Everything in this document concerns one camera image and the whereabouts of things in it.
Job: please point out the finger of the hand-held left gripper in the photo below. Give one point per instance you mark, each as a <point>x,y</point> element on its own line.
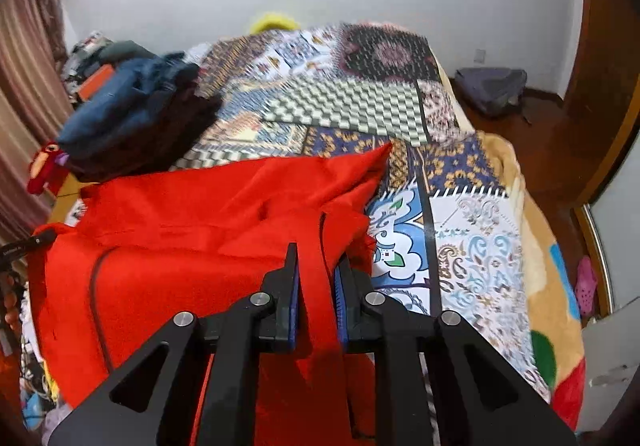
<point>30,242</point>

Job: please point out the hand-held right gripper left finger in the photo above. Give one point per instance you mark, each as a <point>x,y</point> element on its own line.
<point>280,316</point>

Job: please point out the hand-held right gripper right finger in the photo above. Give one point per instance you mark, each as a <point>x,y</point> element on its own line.
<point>350,316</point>

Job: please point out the red zip jacket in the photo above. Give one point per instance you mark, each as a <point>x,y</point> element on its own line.
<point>200,226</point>

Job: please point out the person's left hand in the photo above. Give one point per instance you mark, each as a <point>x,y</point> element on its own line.
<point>9,298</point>

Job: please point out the red plush toy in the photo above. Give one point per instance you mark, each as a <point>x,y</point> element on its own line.
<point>45,169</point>

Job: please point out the striped brown curtain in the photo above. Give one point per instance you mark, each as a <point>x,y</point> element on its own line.
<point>25,91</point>

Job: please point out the orange box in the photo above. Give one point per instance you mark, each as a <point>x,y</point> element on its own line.
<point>92,81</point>

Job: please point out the folded dark garment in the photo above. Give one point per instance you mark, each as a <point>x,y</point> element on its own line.
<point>165,126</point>

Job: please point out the pile of assorted clutter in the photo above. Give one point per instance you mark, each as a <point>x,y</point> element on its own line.
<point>82,51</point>

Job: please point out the tan fleece blanket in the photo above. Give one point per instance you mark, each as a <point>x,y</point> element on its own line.
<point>545,251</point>

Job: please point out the grey bundled cloth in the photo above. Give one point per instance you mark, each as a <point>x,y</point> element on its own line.
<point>125,51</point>

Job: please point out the patchwork printed blanket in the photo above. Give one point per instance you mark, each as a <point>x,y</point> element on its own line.
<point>350,101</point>

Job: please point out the pink slipper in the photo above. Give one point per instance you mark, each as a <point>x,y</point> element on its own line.
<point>586,282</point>

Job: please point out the white appliance with stickers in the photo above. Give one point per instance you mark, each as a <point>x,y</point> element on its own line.
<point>612,366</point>

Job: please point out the grey backpack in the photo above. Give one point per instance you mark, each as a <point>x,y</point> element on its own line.
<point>492,89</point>

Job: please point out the white sliding wardrobe door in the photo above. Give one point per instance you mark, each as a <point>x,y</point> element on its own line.
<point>620,226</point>

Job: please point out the yellow cushion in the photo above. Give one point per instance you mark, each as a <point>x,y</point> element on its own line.
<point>270,21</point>

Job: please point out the brown wooden door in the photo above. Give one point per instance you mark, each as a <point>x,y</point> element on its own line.
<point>600,76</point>

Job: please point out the white wall socket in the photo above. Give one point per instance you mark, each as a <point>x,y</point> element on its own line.
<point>479,56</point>

